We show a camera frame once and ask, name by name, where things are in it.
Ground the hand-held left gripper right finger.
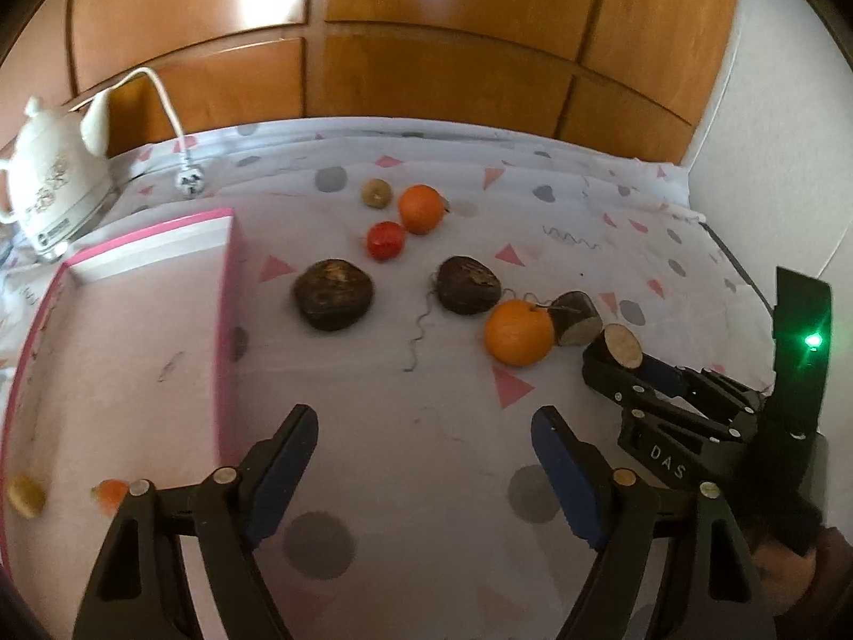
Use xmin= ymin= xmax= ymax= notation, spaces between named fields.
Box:
xmin=531 ymin=405 xmax=777 ymax=640

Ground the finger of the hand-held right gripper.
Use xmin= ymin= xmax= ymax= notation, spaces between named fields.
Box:
xmin=641 ymin=355 xmax=764 ymax=414
xmin=582 ymin=345 xmax=744 ymax=484

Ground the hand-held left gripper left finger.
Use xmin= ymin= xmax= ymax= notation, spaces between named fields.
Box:
xmin=72 ymin=403 xmax=319 ymax=640

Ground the orange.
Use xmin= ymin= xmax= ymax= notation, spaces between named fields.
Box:
xmin=484 ymin=300 xmax=556 ymax=367
xmin=398 ymin=185 xmax=445 ymax=236

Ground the pink-rimmed white tray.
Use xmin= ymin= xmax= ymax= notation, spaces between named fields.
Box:
xmin=0 ymin=208 xmax=251 ymax=640

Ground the red tomato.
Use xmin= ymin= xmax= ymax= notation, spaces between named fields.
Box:
xmin=366 ymin=220 xmax=406 ymax=261

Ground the person's right forearm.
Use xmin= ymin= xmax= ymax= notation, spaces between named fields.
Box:
xmin=809 ymin=525 xmax=853 ymax=624

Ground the person's right hand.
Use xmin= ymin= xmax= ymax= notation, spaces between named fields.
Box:
xmin=746 ymin=523 xmax=820 ymax=618

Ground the orange carrot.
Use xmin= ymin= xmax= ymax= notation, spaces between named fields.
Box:
xmin=91 ymin=478 xmax=131 ymax=514

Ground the small yellow round fruit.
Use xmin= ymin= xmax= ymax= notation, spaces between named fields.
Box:
xmin=8 ymin=475 xmax=47 ymax=519

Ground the white ceramic electric kettle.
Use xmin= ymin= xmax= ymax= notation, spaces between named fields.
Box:
xmin=0 ymin=94 xmax=117 ymax=261

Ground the white power cord with plug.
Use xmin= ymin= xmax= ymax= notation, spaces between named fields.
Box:
xmin=73 ymin=67 xmax=206 ymax=199

